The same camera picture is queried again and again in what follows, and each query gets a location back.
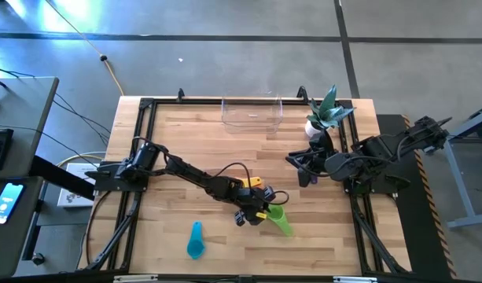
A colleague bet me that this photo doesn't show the clear plastic basket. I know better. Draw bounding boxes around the clear plastic basket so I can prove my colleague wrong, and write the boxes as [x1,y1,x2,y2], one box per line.
[220,95,285,135]

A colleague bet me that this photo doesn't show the black mat with hazard stripe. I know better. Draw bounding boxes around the black mat with hazard stripe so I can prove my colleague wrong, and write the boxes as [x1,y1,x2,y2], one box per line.
[376,113,458,281]

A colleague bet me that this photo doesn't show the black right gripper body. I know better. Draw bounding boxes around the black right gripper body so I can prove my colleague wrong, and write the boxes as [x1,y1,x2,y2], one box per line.
[285,130,337,177]

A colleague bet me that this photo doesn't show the dark desk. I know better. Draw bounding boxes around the dark desk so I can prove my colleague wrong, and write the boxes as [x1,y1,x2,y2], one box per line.
[0,175,45,278]

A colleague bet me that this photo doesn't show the grey metal stand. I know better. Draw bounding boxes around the grey metal stand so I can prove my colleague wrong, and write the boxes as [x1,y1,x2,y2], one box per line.
[440,102,482,230]

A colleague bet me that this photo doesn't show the white plant pot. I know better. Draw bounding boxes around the white plant pot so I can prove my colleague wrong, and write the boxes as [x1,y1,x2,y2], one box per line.
[304,120,322,139]

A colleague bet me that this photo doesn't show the white power strip box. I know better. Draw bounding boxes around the white power strip box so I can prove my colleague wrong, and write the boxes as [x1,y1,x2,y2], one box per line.
[57,162,101,208]

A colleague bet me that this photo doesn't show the white metal bracket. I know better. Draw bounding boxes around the white metal bracket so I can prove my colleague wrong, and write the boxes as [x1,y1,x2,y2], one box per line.
[333,276,378,283]
[113,274,159,283]

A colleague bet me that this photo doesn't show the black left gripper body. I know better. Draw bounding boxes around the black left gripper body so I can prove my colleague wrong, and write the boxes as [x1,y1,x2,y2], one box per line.
[232,184,279,228]

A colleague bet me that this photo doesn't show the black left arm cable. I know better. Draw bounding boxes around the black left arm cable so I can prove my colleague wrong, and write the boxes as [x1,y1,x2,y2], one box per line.
[215,161,291,206]

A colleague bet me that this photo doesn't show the green leafy plant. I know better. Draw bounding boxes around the green leafy plant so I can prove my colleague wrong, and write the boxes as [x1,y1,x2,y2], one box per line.
[305,83,356,130]

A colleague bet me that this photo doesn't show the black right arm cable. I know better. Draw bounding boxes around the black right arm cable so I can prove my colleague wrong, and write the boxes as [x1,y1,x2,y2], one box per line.
[396,129,426,162]

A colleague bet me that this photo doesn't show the grey desk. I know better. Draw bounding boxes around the grey desk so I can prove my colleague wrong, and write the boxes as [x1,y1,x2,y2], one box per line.
[0,76,60,180]

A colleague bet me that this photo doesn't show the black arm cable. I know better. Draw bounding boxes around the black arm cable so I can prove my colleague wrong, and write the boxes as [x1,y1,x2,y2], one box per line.
[396,129,426,162]
[215,161,291,206]

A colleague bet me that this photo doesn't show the yellow floor cable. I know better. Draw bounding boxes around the yellow floor cable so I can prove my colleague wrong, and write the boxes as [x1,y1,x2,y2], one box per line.
[43,0,126,97]

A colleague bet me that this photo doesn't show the black floor cable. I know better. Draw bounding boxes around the black floor cable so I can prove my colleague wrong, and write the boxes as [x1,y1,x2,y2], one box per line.
[0,64,112,147]

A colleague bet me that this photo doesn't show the smartphone with blue screen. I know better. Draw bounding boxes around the smartphone with blue screen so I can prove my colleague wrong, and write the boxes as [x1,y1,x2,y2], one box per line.
[0,182,26,226]

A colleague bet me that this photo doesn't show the teal measuring cup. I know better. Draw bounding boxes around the teal measuring cup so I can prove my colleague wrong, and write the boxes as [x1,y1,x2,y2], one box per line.
[186,220,208,261]

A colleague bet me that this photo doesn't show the black table frame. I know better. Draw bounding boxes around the black table frame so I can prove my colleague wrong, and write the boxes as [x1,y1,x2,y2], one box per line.
[83,96,413,276]

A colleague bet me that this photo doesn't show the green measuring cup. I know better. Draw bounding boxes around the green measuring cup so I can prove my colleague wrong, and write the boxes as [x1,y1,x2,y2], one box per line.
[265,203,295,237]

